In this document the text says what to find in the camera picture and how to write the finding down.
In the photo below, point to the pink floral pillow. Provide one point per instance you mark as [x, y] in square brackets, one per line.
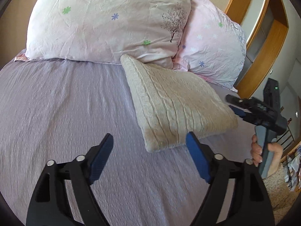
[212, 46]
[101, 31]

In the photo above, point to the pink floral left pillow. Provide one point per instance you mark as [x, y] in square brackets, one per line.
[101, 31]

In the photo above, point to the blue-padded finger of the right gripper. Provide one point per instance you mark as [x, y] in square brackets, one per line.
[239, 112]

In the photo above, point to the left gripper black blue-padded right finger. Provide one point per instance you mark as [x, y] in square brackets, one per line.
[250, 204]

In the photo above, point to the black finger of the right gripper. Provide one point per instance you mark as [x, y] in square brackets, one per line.
[238, 103]

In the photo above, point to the pink floral right pillow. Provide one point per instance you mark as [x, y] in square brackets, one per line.
[212, 46]

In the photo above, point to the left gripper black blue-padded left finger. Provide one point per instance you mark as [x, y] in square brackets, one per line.
[49, 204]

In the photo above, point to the wooden headboard frame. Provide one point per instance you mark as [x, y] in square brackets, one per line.
[266, 26]

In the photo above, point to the beige fluffy floor rug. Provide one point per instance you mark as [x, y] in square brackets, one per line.
[280, 196]

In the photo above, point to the wooden shelf unit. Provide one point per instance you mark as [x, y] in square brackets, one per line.
[291, 157]

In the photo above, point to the beige cable-knit sweater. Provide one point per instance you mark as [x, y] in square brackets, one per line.
[169, 104]

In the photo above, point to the person's right hand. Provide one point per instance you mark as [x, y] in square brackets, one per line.
[275, 148]

